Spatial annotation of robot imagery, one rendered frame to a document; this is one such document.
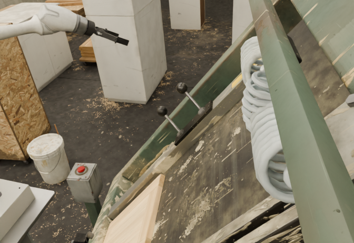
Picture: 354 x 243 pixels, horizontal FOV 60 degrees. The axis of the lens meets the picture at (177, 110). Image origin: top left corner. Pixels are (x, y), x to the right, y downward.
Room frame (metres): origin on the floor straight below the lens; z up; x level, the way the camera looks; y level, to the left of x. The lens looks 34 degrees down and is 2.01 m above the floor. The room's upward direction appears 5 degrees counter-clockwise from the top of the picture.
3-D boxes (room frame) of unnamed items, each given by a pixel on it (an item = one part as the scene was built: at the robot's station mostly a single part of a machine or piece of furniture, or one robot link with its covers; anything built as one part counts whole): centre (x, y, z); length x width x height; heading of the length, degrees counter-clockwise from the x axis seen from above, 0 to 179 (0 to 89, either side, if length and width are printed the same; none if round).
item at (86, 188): (1.14, 0.50, 0.84); 0.12 x 0.12 x 0.18; 80
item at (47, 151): (2.11, 1.16, 0.24); 0.32 x 0.30 x 0.47; 162
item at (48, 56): (4.19, 1.99, 0.48); 1.00 x 0.64 x 0.95; 162
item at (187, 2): (5.94, -0.37, 0.36); 0.58 x 0.45 x 0.72; 72
